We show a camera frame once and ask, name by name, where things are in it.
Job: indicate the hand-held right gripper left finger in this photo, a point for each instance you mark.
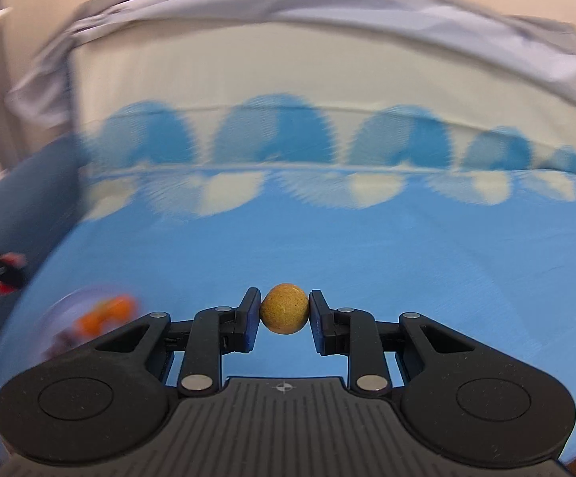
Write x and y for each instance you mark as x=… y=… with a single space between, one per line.
x=254 y=317

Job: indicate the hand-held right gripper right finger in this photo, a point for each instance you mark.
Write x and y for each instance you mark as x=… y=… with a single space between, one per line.
x=316 y=319

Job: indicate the brown-yellow round fruit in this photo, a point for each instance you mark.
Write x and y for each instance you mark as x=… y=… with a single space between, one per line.
x=285 y=308

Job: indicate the clear plastic container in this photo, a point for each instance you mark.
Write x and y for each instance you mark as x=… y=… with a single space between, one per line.
x=69 y=315

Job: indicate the blue fan-printed bedsheet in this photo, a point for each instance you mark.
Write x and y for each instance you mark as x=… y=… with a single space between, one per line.
x=392 y=248

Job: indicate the grey cloth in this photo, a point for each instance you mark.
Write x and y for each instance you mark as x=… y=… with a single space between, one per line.
x=317 y=15

